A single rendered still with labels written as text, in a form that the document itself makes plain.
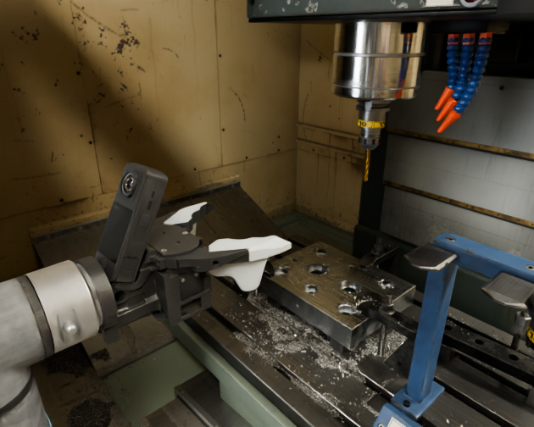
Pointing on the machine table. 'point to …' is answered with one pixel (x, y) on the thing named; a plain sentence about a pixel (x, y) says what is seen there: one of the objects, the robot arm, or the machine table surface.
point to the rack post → (427, 346)
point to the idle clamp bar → (513, 363)
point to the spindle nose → (379, 59)
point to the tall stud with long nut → (520, 328)
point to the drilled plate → (348, 336)
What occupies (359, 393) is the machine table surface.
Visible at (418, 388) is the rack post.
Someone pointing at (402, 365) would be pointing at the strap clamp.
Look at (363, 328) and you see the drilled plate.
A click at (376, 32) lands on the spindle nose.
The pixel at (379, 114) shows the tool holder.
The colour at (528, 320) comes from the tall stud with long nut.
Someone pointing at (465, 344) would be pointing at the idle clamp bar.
